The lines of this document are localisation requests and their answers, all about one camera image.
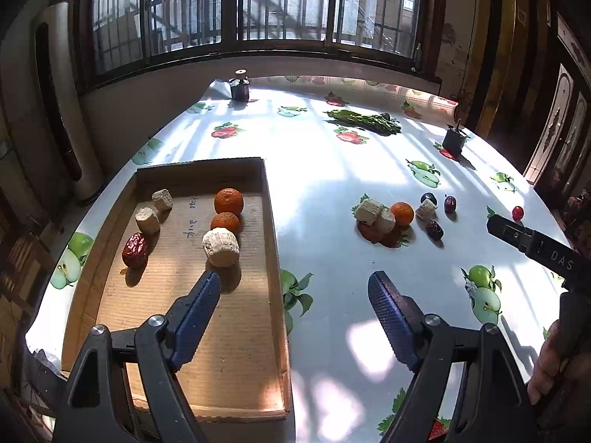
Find red cherry tomato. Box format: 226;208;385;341
512;206;524;222

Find dark red jujube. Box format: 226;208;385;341
426;220;444;242

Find large beige cake cylinder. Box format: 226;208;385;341
202;228;240;268

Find orange tangerine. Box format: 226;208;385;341
211;212;242;235
390;202;415;227
214;188;245;216

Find beige cake cube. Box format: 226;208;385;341
415;198;437;221

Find beige cake piece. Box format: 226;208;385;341
353;198;384;226
374;207;396;235

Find person's right hand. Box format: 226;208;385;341
527;320;562;405

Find shallow cardboard box tray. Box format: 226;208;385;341
61;157;291;423

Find small beige cake near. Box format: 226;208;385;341
134;207;160;235

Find small beige cake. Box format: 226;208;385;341
134;207;160;235
151;188;173;212

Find red jujube on table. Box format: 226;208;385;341
444;196;457;214

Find small beige cake far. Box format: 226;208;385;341
151;188;173;212

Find dark purple plum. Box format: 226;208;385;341
420;192;438;206

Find black cup with stick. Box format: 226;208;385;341
442;119;467;159

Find fruit print tablecloth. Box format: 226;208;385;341
25;74;574;443

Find green leafy vegetable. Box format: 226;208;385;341
327;109;402;136

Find white standing air conditioner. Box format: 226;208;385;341
33;1;104;203

